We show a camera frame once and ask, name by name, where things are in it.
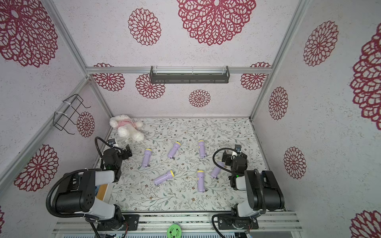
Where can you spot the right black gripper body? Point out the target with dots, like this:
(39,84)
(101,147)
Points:
(228,157)

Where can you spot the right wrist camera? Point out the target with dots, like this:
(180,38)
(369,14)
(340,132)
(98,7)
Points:
(237,150)

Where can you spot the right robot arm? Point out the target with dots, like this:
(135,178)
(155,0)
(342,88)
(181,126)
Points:
(262,189)

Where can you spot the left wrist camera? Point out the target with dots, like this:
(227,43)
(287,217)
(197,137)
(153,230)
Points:
(112,142)

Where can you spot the purple flashlight near right arm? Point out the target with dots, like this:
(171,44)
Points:
(217,170)

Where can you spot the purple flashlight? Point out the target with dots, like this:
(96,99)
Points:
(146,158)
(173,150)
(159,180)
(200,181)
(202,151)

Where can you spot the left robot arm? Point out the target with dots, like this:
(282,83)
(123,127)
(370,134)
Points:
(74,195)

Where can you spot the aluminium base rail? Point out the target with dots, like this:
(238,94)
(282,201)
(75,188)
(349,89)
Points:
(192,222)

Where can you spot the black wall shelf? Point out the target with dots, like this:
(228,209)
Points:
(195,76)

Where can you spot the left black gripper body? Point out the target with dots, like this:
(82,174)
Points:
(122,156)

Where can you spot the white plush teddy bear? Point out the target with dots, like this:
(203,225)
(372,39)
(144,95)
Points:
(127,128)

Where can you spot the green tape roll front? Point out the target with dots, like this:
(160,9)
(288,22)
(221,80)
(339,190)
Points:
(174,231)

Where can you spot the black wire wall rack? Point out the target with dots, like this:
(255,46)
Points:
(72,109)

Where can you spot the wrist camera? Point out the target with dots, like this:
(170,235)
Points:
(112,142)
(237,150)

